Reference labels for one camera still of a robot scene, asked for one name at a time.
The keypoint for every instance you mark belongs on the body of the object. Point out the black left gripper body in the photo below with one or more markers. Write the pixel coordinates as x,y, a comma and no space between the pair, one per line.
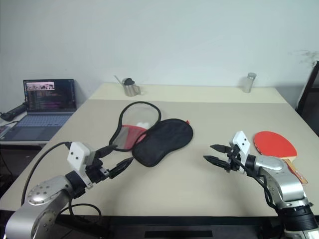
96,171

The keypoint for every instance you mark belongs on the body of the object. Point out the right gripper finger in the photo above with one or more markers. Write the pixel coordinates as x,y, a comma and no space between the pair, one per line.
218,163
221,149

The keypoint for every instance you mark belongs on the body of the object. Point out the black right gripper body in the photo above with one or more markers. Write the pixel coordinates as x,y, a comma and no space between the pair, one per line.
234,163

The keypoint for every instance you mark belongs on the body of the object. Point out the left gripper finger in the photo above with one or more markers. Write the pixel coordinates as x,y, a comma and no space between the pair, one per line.
119,167
106,150

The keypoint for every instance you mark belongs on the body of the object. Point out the red table tennis paddle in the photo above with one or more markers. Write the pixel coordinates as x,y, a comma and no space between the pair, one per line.
274,144

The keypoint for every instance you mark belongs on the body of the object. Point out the red and black paddle case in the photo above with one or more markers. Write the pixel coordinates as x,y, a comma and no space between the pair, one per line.
164,142

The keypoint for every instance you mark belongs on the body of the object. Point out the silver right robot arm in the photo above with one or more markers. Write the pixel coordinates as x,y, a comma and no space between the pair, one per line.
286,181

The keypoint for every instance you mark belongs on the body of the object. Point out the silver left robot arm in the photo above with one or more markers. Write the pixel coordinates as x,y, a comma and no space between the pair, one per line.
40,199

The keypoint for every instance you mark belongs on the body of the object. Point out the white ball on keyring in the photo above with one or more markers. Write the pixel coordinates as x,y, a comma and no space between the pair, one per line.
143,124

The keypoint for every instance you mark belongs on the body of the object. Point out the steel mug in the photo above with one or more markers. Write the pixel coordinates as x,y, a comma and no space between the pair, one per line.
130,90

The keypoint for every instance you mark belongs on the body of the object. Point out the steel canister with lid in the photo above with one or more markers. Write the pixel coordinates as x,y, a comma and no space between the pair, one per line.
248,83

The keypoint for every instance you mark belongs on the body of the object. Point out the thin stick in mug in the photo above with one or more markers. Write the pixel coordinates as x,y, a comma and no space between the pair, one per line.
118,79

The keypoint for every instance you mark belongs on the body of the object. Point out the black object in mug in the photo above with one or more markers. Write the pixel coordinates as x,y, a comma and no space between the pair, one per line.
128,81

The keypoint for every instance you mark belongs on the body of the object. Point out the open grey laptop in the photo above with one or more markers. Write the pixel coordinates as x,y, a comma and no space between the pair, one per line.
45,109

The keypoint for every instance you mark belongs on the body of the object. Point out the black chair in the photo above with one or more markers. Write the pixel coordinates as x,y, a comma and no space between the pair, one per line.
310,99

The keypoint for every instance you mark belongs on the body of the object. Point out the long black device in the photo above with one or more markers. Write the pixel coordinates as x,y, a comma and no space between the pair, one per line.
12,112

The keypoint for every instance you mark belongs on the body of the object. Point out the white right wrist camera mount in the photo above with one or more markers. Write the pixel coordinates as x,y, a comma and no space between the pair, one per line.
241,142

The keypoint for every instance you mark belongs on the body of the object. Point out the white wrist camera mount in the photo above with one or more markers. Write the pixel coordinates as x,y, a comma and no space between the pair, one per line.
78,155
241,142

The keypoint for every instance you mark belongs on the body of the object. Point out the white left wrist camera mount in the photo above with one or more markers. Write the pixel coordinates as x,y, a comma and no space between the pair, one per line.
78,155

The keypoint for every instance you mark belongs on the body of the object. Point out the black table frame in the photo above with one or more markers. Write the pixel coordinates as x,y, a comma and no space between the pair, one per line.
124,225

